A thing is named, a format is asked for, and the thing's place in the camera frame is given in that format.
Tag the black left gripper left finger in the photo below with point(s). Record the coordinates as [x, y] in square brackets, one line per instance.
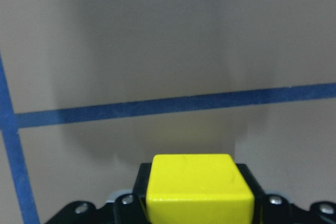
[126, 208]

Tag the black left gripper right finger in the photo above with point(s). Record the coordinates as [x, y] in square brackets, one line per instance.
[275, 208]

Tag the yellow block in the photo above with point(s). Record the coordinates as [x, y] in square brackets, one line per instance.
[198, 188]

